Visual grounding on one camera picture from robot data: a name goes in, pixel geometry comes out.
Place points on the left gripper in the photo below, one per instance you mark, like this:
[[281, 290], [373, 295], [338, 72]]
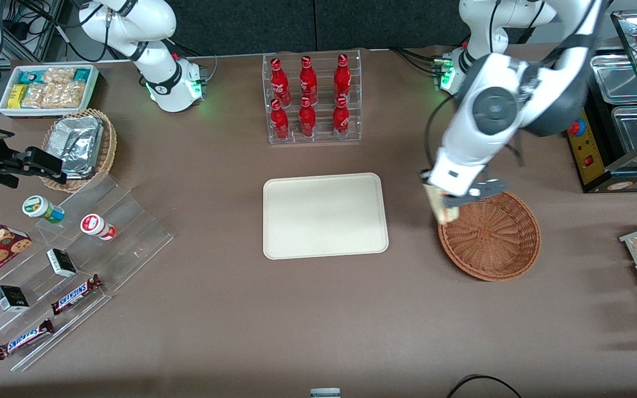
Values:
[[422, 172]]

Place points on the triangular sandwich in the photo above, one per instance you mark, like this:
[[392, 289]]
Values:
[[439, 207]]

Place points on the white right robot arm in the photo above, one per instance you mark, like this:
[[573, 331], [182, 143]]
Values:
[[152, 61]]

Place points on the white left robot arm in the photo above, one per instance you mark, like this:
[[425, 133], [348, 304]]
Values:
[[495, 108]]

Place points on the brown wicker basket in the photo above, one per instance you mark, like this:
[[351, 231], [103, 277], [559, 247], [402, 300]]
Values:
[[490, 240]]

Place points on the tan wicker basket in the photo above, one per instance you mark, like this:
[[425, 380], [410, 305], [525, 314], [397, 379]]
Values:
[[109, 143]]

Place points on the cream plastic tray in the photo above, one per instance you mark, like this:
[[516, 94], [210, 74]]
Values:
[[324, 215]]

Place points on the green lid cup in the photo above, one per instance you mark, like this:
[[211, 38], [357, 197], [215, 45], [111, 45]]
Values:
[[39, 207]]

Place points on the small silver foil packet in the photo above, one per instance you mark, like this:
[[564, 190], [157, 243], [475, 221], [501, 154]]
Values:
[[81, 168]]

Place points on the large silver foil packet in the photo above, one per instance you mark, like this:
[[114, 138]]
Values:
[[75, 138]]

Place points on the white plastic snack bin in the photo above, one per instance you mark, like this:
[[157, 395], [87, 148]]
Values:
[[47, 112]]

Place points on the clear rice cracker bag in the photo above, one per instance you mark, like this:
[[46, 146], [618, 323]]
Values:
[[36, 97], [68, 95], [58, 76]]

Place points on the yellow snack packet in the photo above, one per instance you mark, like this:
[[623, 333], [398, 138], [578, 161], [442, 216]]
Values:
[[17, 95]]

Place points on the red lid cup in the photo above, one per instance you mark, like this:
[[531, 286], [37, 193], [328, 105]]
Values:
[[94, 225]]

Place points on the teal snack packet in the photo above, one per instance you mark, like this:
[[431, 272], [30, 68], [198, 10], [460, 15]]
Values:
[[32, 75], [81, 74]]

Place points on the small black box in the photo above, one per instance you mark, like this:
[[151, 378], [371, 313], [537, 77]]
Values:
[[11, 298], [61, 262]]

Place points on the clear acrylic stepped display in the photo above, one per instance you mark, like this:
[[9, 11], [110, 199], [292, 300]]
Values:
[[130, 232]]

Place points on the red cola bottle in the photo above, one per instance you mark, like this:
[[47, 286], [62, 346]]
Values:
[[308, 80], [307, 119], [280, 121], [342, 77], [341, 119], [280, 83]]

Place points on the clear acrylic bottle rack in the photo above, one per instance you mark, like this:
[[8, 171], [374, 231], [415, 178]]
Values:
[[321, 141]]

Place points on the brown Snickers bar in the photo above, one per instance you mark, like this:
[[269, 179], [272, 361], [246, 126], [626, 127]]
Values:
[[22, 340], [75, 294]]

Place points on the black yellow food warmer case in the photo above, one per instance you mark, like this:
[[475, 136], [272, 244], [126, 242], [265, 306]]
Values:
[[586, 171]]

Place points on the red round knob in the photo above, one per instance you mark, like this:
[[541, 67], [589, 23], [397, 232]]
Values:
[[575, 127]]

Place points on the small grey object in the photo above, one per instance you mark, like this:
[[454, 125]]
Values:
[[325, 393]]

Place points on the aluminium frame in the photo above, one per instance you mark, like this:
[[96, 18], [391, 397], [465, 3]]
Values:
[[39, 33]]

